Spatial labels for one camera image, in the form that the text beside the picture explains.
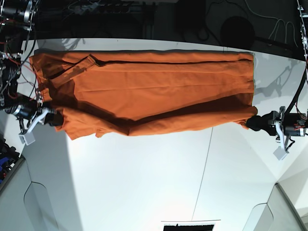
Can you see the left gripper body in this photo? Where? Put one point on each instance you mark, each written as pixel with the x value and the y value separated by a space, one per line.
pixel 279 121

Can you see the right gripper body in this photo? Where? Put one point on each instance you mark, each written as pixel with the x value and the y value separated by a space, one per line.
pixel 32 112

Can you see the orange t-shirt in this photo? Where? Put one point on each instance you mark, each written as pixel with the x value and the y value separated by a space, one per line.
pixel 146 92

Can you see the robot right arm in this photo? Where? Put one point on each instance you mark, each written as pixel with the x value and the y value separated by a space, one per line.
pixel 16 27

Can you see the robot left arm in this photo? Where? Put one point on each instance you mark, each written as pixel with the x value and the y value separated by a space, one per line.
pixel 298 119

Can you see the blue black clutter bin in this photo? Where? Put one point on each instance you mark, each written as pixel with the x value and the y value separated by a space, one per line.
pixel 8 158

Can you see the grey right side panel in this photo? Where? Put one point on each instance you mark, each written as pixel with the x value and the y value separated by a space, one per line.
pixel 277 214

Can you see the grey panel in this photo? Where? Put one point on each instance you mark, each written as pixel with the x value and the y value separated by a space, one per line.
pixel 277 214
pixel 25 205

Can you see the grey left side panel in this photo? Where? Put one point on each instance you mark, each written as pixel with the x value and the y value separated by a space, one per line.
pixel 25 205

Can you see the black round stool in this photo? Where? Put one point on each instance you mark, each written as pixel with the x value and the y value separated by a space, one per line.
pixel 237 32

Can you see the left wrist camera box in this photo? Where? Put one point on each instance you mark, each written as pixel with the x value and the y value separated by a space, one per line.
pixel 280 153

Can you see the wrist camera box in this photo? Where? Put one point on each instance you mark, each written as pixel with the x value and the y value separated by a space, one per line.
pixel 27 138
pixel 280 153

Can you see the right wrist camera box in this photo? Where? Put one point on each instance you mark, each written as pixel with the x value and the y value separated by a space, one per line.
pixel 27 138

